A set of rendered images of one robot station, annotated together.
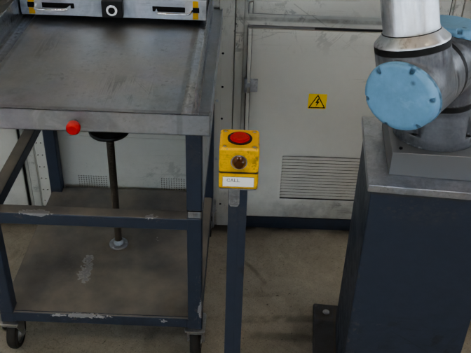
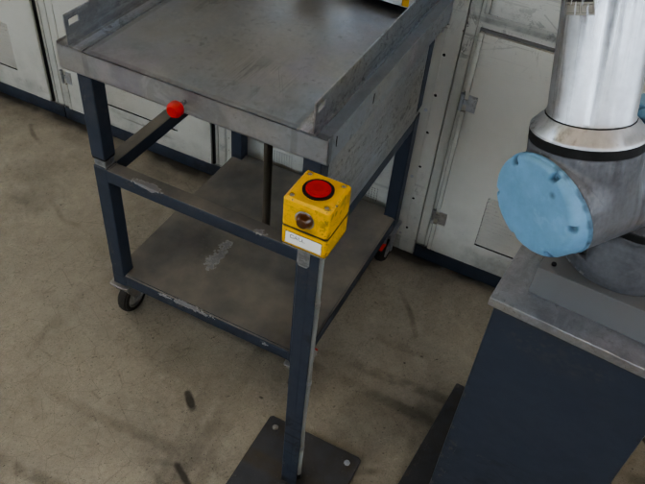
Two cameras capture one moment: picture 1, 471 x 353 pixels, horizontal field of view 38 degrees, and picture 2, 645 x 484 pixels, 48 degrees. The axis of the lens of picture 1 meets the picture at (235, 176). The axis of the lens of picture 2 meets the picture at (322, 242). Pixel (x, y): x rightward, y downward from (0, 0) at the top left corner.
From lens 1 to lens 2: 0.54 m
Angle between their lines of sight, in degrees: 20
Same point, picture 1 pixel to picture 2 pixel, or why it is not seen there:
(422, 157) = (577, 288)
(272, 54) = (502, 73)
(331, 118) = not seen: hidden behind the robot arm
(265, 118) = (476, 148)
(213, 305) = (345, 341)
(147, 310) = (252, 326)
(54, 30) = not seen: outside the picture
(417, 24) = (587, 111)
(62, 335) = (178, 313)
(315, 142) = not seen: hidden behind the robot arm
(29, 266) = (165, 232)
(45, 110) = (154, 79)
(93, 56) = (256, 24)
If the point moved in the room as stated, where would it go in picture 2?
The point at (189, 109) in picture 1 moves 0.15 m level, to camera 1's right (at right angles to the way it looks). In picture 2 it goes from (309, 126) to (385, 153)
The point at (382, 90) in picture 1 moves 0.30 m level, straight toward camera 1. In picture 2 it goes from (515, 188) to (386, 314)
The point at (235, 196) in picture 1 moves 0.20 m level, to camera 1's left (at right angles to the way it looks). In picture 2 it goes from (305, 256) to (201, 214)
